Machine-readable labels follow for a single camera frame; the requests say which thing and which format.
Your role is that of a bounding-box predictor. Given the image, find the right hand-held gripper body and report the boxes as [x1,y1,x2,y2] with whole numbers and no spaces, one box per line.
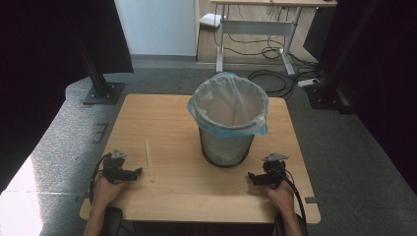
[261,152,290,190]

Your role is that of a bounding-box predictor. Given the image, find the black floor cables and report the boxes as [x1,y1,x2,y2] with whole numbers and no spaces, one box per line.
[213,4,327,100]

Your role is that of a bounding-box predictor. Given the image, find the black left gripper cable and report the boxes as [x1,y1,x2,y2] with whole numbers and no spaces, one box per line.
[89,152,112,205]

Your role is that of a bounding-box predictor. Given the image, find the wooden chopstick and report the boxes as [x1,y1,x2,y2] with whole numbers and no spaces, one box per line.
[147,139,156,183]

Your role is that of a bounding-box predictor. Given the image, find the white desk frame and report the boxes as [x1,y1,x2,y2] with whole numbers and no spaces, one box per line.
[209,0,338,77]

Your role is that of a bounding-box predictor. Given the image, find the black curtain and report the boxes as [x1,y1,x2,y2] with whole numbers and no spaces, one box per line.
[303,0,417,196]
[0,0,135,193]

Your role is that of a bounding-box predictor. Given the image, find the metal mesh trash bin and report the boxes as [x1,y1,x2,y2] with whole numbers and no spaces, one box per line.
[198,125,257,169]

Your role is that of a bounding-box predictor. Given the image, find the white power strip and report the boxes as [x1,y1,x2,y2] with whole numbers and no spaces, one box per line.
[297,78,321,89]

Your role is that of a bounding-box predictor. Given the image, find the pale blue bin bag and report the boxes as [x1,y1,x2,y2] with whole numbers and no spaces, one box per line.
[187,71,270,139]

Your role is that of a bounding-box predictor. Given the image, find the person's right hand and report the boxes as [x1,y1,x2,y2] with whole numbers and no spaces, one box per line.
[265,180,297,215]

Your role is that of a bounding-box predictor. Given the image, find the person's left hand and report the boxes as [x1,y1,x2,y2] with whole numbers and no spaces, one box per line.
[92,172,131,208]

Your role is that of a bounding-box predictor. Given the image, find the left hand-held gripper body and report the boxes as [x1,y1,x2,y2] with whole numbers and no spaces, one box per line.
[101,149,133,185]

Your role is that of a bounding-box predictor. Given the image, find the white box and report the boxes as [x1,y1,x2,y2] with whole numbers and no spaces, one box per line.
[199,12,224,30]

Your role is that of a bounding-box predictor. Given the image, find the black metal stand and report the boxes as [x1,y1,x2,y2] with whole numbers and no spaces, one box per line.
[76,30,127,106]
[305,0,378,115]

